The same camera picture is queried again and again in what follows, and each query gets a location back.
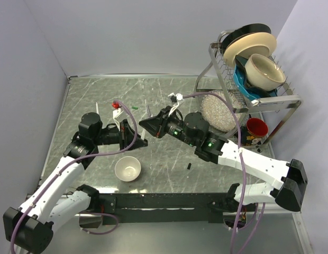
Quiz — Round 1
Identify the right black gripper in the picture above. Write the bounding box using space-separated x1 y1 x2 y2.
139 107 196 148

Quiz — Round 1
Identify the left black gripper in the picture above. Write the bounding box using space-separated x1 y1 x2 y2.
92 118 148 151

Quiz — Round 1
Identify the white pen black tip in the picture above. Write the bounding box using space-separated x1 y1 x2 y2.
95 102 99 114

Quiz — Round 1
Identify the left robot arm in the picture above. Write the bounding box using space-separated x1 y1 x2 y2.
3 112 148 253

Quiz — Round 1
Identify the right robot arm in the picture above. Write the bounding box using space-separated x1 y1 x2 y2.
139 106 308 212

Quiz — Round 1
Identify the white ceramic bowl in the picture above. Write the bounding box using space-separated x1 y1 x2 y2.
114 156 141 182

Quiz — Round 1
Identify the clear textured glass plate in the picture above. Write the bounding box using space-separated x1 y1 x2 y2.
201 95 236 133

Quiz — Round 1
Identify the black base bar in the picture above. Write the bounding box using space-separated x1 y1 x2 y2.
89 193 239 223

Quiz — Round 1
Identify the blue dish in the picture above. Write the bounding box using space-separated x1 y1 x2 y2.
233 55 277 101

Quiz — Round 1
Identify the red cup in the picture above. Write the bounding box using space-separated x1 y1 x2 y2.
247 118 268 138

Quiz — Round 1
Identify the metal dish rack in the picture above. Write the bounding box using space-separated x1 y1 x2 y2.
194 30 303 153

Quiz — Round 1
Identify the cream bowl on rack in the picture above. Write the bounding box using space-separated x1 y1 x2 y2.
244 54 286 91

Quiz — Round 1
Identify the black plate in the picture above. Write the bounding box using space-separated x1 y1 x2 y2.
222 23 271 51

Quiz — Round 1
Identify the cream plate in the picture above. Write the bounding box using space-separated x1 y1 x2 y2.
223 32 277 68

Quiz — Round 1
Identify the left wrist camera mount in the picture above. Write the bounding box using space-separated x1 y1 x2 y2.
112 102 126 126

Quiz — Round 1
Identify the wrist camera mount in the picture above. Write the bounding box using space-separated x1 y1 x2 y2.
112 102 126 126
168 93 184 116

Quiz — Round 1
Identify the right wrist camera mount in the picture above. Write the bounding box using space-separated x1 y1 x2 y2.
168 93 184 116

